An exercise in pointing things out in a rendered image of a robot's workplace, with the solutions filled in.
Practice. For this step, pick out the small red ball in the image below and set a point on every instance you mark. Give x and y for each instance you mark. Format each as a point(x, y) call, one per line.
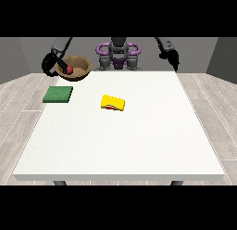
point(69, 69)

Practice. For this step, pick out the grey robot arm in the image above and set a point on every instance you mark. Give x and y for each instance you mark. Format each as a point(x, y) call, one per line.
point(164, 44)
point(61, 45)

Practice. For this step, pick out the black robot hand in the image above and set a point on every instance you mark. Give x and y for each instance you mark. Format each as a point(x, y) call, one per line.
point(49, 64)
point(171, 57)

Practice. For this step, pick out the green square pad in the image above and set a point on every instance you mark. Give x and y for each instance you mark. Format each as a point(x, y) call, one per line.
point(58, 94)

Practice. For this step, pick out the yellow cup with melon print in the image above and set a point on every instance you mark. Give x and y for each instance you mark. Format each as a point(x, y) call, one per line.
point(113, 103)

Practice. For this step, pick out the brown wooden bowl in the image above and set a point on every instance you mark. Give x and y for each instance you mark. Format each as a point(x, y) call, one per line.
point(79, 66)

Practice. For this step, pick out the grey robot trunk purple rings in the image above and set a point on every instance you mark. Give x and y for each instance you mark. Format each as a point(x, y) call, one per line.
point(117, 56)

